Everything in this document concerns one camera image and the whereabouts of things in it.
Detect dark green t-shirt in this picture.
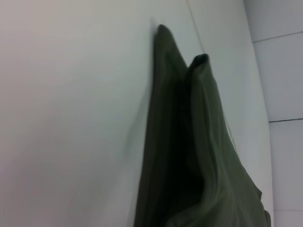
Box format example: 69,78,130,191
133,23,272,227

